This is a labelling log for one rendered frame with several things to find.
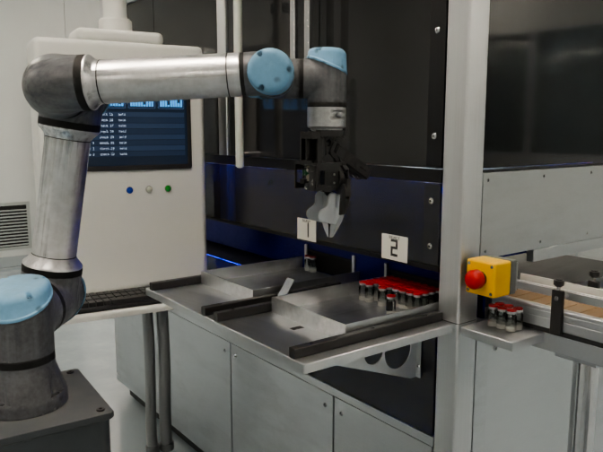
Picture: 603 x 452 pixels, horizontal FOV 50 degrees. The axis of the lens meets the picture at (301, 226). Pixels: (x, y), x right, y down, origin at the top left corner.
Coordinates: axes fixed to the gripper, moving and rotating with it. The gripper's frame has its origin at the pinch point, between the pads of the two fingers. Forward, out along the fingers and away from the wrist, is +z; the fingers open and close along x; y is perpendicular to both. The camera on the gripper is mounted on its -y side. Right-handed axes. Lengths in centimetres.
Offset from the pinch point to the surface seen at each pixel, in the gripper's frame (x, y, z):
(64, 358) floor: -263, -25, 109
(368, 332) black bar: 8.1, -2.7, 19.6
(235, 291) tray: -36.0, 0.9, 19.7
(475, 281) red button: 19.3, -20.8, 9.5
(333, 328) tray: 2.2, 1.3, 19.6
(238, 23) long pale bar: -65, -18, -50
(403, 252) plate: -3.8, -24.5, 7.7
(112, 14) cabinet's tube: -95, 7, -54
